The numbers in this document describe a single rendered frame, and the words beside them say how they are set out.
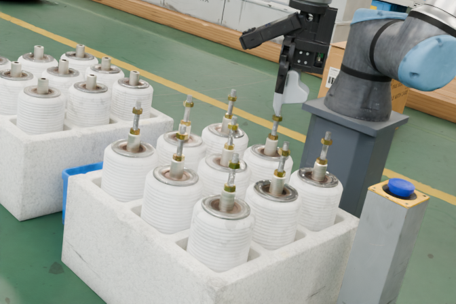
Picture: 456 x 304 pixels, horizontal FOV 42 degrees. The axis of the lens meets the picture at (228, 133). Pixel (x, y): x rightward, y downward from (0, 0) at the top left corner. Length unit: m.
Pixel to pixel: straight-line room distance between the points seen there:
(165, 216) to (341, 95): 0.54
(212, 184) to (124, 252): 0.19
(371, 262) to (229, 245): 0.23
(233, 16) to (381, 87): 2.05
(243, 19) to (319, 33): 2.21
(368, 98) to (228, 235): 0.56
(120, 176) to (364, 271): 0.43
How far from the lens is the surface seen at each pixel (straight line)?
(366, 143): 1.31
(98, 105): 1.33
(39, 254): 1.21
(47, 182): 1.29
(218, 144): 1.17
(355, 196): 1.36
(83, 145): 1.30
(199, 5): 3.44
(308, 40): 1.05
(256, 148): 1.14
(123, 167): 1.02
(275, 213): 0.95
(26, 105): 1.27
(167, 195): 0.94
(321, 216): 1.06
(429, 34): 1.19
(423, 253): 1.49
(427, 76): 1.19
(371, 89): 1.31
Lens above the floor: 0.66
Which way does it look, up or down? 20 degrees down
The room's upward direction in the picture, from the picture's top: 10 degrees clockwise
